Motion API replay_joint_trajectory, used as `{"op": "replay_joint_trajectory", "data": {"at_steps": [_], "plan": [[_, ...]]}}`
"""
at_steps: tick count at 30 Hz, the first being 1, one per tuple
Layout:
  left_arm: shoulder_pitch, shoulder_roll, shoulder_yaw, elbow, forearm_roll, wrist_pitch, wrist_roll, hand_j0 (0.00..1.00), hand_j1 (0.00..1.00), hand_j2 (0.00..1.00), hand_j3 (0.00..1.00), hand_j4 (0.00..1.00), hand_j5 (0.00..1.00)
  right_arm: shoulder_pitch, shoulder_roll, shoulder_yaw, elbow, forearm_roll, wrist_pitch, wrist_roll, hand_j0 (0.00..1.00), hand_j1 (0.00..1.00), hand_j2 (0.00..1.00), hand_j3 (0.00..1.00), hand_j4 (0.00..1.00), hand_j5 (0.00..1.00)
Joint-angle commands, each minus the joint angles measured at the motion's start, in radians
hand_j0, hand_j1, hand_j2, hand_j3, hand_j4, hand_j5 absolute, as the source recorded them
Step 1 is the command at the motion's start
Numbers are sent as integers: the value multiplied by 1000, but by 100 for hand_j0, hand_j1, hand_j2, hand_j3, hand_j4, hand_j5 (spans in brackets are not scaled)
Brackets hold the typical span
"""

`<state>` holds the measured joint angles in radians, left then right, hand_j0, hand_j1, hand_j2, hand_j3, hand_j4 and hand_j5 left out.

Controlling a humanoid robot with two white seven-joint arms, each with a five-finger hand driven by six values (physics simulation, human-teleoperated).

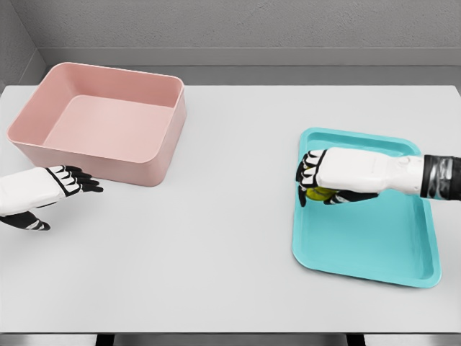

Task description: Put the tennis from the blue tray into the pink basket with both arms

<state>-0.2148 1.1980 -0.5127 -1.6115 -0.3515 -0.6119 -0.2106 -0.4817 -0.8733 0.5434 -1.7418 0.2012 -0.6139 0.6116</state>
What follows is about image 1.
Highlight blue rectangular tray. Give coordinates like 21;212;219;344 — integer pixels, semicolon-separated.
290;126;442;289

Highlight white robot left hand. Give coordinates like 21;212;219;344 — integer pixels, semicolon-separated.
0;164;105;233

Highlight pink rectangular basket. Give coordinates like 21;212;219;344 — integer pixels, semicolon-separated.
6;61;187;188

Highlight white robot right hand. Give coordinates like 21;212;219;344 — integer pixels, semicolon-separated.
295;148;393;208

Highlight yellow-green tennis ball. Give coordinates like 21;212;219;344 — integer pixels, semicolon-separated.
305;186;335;203

